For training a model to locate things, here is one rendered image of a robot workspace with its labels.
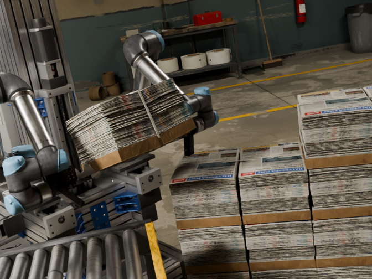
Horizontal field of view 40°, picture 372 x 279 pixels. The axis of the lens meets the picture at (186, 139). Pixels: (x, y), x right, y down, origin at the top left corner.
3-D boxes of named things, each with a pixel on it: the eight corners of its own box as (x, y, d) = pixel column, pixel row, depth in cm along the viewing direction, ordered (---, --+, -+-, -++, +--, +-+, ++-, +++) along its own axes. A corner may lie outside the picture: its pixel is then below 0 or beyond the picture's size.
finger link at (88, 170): (98, 158, 190) (75, 168, 188) (104, 173, 190) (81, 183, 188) (97, 159, 193) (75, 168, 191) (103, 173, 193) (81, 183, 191)
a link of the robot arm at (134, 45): (117, 33, 229) (191, 108, 218) (133, 29, 238) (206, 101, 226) (108, 52, 237) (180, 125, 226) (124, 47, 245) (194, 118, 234)
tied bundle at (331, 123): (298, 140, 243) (294, 93, 236) (363, 134, 238) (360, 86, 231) (305, 170, 208) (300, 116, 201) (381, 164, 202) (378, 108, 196)
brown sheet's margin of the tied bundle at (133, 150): (117, 163, 211) (113, 154, 211) (155, 148, 189) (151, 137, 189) (84, 176, 201) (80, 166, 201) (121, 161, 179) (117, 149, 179)
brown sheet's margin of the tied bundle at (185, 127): (156, 143, 226) (153, 134, 226) (196, 127, 204) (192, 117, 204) (130, 158, 216) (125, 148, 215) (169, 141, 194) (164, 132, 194)
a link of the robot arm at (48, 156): (25, 81, 208) (70, 175, 186) (-2, 87, 203) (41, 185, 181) (24, 60, 199) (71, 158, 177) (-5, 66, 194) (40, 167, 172)
